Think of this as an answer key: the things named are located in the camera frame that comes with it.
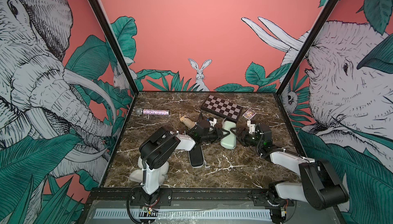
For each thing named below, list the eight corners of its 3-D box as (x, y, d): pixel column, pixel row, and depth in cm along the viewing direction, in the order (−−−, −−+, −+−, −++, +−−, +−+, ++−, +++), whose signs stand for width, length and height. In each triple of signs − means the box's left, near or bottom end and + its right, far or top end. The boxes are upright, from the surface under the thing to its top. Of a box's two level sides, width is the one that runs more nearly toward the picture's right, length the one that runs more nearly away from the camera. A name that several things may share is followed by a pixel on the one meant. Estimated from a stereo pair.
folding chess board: (200, 109, 112) (200, 106, 110) (208, 96, 120) (208, 94, 118) (237, 122, 105) (237, 120, 103) (242, 108, 113) (243, 106, 111)
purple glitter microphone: (137, 115, 108) (135, 111, 105) (138, 111, 111) (137, 107, 107) (169, 117, 108) (168, 113, 104) (170, 113, 110) (169, 109, 107)
